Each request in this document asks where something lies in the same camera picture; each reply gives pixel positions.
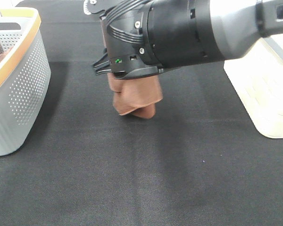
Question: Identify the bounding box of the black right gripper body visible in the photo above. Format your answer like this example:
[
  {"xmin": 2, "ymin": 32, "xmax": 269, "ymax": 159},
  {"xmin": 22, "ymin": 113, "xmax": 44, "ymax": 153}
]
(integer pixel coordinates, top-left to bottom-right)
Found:
[{"xmin": 83, "ymin": 0, "xmax": 165, "ymax": 79}]

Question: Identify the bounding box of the brown microfibre towel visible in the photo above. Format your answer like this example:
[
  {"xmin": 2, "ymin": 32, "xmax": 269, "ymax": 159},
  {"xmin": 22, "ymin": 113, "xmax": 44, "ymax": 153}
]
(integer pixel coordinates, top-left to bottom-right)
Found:
[{"xmin": 107, "ymin": 73, "xmax": 163, "ymax": 119}]

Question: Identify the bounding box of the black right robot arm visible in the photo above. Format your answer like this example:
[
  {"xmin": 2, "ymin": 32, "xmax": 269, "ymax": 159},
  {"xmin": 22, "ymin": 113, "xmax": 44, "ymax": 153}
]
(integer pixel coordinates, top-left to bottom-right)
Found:
[{"xmin": 83, "ymin": 0, "xmax": 283, "ymax": 80}]

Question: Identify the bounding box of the grey perforated laundry basket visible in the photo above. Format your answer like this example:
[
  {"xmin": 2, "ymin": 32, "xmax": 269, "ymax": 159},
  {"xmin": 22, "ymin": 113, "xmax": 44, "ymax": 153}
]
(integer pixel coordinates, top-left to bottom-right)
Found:
[{"xmin": 0, "ymin": 7, "xmax": 51, "ymax": 156}]

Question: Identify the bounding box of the black table cloth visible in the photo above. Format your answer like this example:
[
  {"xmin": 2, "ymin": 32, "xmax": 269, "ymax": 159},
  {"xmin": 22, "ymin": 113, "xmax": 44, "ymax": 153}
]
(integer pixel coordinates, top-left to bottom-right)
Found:
[{"xmin": 0, "ymin": 0, "xmax": 283, "ymax": 226}]

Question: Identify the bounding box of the white woven storage basket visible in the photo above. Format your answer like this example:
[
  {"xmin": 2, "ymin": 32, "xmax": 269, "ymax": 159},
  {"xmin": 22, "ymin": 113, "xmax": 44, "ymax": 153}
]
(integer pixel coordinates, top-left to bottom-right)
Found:
[{"xmin": 224, "ymin": 35, "xmax": 283, "ymax": 138}]

